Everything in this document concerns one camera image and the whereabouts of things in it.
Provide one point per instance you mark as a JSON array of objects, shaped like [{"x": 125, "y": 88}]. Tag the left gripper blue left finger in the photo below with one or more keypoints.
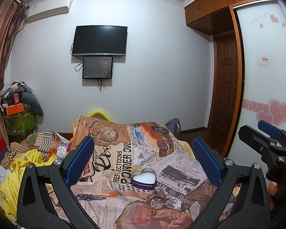
[{"x": 34, "y": 206}]

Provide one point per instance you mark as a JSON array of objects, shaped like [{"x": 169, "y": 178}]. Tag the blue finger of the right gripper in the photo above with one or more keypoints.
[
  {"x": 269, "y": 129},
  {"x": 257, "y": 140}
]

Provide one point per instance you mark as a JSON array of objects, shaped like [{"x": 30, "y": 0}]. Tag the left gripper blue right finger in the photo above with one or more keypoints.
[{"x": 251, "y": 208}]

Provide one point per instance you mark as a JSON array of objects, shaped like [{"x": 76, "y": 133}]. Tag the purple heart-shaped tin box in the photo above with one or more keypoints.
[{"x": 145, "y": 179}]

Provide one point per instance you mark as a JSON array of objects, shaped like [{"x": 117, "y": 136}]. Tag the hand in orange sleeve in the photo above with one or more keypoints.
[{"x": 273, "y": 190}]

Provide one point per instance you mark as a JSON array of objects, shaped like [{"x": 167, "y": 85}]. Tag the yellow garment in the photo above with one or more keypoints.
[{"x": 9, "y": 188}]

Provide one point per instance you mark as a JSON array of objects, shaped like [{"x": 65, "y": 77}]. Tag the brown wooden door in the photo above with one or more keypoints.
[{"x": 225, "y": 84}]

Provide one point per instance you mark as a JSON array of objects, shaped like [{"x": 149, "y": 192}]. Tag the striped cloth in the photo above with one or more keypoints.
[{"x": 35, "y": 145}]

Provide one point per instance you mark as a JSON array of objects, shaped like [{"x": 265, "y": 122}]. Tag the white wardrobe sliding door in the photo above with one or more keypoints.
[{"x": 262, "y": 27}]

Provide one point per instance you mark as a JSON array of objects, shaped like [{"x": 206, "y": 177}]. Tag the green patterned bag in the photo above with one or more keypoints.
[{"x": 20, "y": 123}]

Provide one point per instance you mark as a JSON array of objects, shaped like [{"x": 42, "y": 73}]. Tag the dark blue bag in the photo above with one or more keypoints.
[{"x": 174, "y": 127}]

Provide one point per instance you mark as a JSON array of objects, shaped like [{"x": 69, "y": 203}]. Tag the orange box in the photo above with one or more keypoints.
[{"x": 14, "y": 109}]

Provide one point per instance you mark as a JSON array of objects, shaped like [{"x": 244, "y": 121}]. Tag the newspaper print bed quilt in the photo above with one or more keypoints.
[{"x": 104, "y": 189}]

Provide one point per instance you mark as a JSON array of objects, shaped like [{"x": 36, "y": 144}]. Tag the yellow hoop behind bed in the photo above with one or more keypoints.
[{"x": 100, "y": 113}]

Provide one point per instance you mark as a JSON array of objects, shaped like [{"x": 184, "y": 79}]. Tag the white air conditioner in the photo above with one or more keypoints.
[{"x": 48, "y": 8}]

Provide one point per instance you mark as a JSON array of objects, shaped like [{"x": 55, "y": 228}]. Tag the large wall television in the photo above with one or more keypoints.
[{"x": 100, "y": 40}]

